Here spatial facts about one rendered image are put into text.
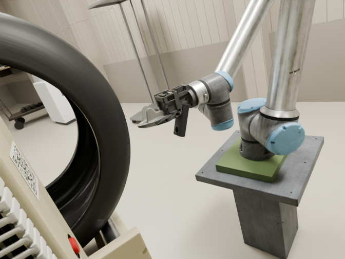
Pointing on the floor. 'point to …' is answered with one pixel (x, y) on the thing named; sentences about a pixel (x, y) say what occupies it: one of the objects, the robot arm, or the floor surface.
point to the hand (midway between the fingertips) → (142, 127)
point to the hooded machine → (54, 102)
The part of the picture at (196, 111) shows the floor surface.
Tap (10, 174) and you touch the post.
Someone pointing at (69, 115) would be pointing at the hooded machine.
